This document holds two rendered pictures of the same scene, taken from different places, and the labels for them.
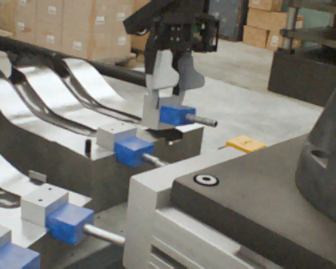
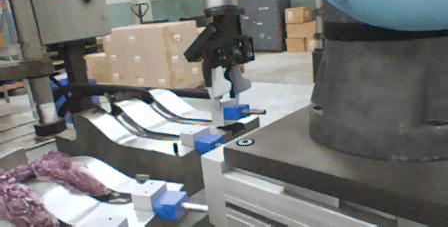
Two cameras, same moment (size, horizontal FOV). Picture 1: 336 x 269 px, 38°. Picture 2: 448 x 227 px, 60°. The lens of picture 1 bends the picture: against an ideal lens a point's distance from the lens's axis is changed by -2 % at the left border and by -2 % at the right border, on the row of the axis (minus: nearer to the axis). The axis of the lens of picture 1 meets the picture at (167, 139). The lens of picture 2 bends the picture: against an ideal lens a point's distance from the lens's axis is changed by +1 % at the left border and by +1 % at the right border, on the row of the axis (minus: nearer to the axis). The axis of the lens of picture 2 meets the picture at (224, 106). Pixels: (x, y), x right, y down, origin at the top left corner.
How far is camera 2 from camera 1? 0.06 m
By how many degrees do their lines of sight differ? 6
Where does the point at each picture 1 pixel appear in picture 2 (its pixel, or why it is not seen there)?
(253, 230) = (279, 167)
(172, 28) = (218, 50)
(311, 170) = (314, 120)
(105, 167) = (190, 160)
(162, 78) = (219, 88)
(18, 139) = (124, 155)
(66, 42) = (153, 81)
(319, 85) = not seen: hidden behind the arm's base
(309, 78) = not seen: hidden behind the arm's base
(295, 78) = not seen: hidden behind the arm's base
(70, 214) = (170, 198)
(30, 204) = (139, 197)
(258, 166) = (282, 126)
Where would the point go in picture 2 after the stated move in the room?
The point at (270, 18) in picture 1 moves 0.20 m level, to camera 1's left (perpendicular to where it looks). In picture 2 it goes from (304, 28) to (294, 29)
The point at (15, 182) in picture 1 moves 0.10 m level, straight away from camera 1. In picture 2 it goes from (126, 185) to (123, 165)
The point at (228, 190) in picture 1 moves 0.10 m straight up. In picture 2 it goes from (260, 145) to (250, 30)
